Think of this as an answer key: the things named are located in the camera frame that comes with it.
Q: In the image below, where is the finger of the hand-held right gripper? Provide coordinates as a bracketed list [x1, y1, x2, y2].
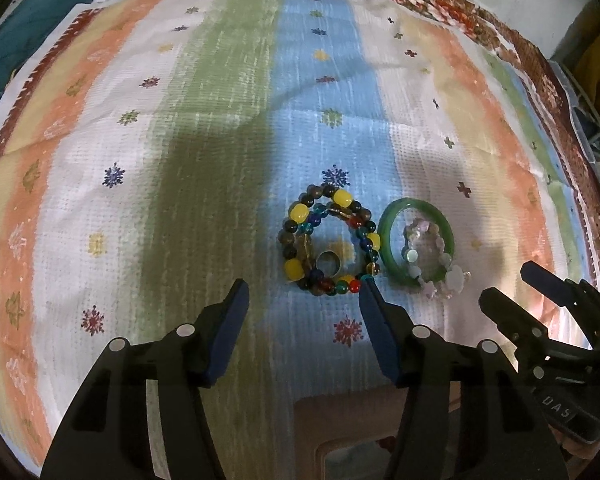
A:
[479, 287, 550, 362]
[520, 261, 600, 361]

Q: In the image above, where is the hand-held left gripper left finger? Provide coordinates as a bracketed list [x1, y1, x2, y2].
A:
[40, 279, 251, 480]

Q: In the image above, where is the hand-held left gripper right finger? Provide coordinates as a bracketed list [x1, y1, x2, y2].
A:
[358, 280, 569, 480]

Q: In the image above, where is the pink flower bead bracelet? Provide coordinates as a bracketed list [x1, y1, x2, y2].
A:
[402, 220, 472, 299]

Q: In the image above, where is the silver ring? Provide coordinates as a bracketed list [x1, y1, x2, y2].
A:
[315, 253, 340, 278]

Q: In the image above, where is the blue glass bead bracelet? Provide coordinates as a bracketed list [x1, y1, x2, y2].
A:
[296, 199, 381, 295]

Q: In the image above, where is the dark and yellow bead bracelet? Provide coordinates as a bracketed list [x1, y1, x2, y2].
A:
[278, 184, 382, 297]

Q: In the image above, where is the green jade bangle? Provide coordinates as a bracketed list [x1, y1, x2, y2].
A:
[378, 198, 456, 288]

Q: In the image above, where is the brown wooden stool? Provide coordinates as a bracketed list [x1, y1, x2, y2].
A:
[293, 387, 407, 480]

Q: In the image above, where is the striped pastel cloth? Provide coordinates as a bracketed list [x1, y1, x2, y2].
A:
[0, 0, 600, 480]

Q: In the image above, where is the teal cloth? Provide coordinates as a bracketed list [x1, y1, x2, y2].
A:
[0, 0, 127, 107]

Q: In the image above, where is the white wire basket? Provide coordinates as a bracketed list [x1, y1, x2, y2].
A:
[560, 60, 600, 191]

